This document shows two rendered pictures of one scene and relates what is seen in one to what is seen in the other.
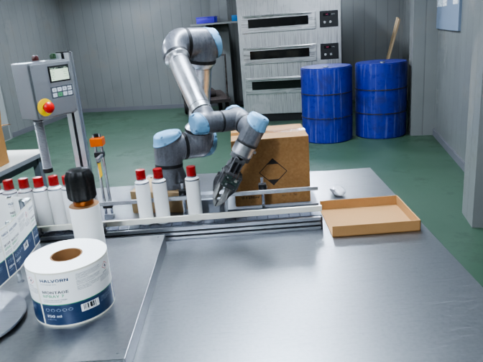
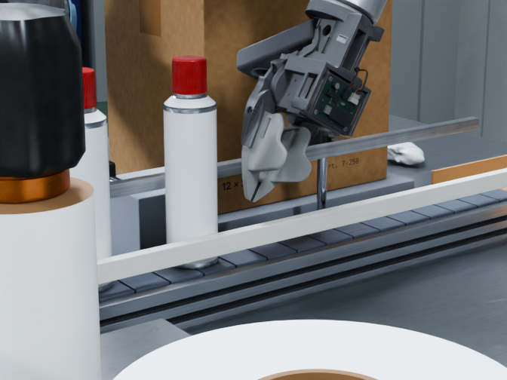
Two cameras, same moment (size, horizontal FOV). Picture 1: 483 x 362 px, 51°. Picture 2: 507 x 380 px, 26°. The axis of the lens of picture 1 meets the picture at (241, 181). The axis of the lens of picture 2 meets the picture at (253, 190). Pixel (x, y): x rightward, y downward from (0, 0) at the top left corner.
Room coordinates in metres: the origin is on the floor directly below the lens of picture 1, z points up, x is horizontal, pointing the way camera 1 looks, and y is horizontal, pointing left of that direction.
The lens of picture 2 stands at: (0.83, 0.74, 1.25)
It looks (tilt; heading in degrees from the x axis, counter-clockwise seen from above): 16 degrees down; 323
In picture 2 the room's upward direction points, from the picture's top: straight up
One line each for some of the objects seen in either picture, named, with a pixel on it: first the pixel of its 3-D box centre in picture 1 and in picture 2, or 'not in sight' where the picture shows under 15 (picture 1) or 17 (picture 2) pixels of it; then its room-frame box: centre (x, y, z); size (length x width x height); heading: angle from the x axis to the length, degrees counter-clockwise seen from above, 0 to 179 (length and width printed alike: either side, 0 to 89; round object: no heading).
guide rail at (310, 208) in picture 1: (170, 219); (131, 263); (1.67, 0.26, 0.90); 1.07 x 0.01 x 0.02; 90
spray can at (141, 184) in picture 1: (144, 197); not in sight; (1.71, 0.35, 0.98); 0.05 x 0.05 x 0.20
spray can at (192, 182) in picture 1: (193, 193); (191, 161); (1.70, 0.17, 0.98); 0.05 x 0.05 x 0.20
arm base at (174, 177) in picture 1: (169, 174); not in sight; (2.04, 0.30, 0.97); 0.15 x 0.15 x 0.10
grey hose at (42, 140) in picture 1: (42, 144); not in sight; (1.81, 0.71, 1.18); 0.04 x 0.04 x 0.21
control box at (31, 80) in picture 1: (46, 88); not in sight; (1.80, 0.66, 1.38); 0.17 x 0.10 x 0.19; 145
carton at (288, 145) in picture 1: (269, 163); (247, 81); (2.01, -0.12, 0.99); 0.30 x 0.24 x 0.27; 90
